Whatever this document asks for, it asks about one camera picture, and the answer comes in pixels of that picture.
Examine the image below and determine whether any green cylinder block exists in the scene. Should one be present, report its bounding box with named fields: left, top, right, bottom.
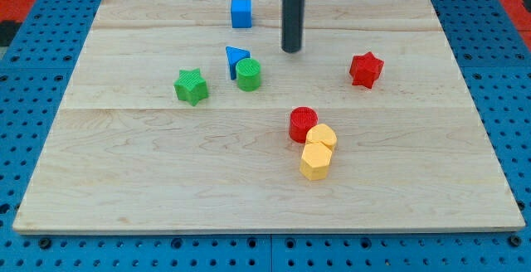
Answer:
left=236, top=58, right=261, bottom=91

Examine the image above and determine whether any red star block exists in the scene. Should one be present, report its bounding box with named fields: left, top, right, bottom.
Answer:
left=349, top=51, right=384, bottom=89

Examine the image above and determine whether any yellow hexagon block front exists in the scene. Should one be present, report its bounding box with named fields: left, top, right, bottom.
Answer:
left=300, top=143, right=333, bottom=181

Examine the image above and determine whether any blue cube block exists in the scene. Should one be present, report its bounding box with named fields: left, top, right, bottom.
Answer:
left=231, top=0, right=252, bottom=28

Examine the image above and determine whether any yellow heptagon block rear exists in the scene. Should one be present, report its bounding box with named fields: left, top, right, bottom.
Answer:
left=305, top=124, right=338, bottom=152

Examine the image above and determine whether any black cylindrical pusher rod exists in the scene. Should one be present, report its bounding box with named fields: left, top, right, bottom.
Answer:
left=281, top=0, right=305, bottom=53

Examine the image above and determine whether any blue triangle block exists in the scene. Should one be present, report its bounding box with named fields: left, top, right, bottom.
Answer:
left=226, top=46, right=251, bottom=80

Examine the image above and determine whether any light wooden board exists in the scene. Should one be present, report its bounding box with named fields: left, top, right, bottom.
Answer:
left=13, top=0, right=525, bottom=235

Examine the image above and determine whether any green star block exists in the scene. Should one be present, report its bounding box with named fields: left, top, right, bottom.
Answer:
left=173, top=68, right=209, bottom=106

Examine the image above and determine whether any red cylinder block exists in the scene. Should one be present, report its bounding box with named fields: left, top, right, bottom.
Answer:
left=289, top=106, right=319, bottom=143

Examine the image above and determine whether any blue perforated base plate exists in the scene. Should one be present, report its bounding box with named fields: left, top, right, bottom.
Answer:
left=1, top=0, right=530, bottom=271

